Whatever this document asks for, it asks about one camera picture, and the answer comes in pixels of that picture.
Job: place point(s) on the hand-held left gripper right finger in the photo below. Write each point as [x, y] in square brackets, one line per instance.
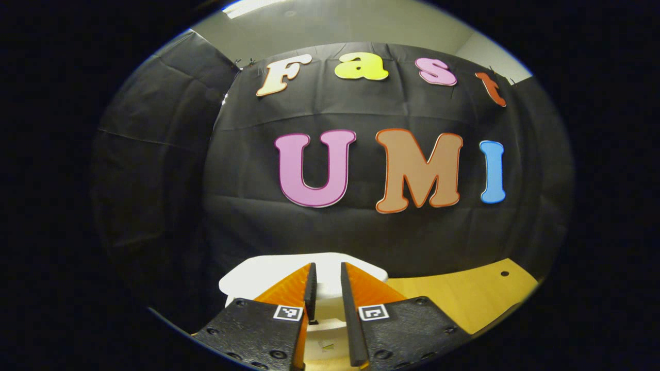
[349, 319]

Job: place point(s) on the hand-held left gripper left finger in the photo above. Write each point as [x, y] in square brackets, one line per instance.
[310, 293]

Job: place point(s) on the white desktop garbage bin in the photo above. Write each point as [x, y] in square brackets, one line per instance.
[258, 273]

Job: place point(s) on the wooden desktop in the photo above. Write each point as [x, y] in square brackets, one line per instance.
[464, 299]

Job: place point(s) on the black backdrop cloth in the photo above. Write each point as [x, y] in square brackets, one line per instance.
[258, 180]

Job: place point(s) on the ceiling light panel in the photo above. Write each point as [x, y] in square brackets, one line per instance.
[252, 6]

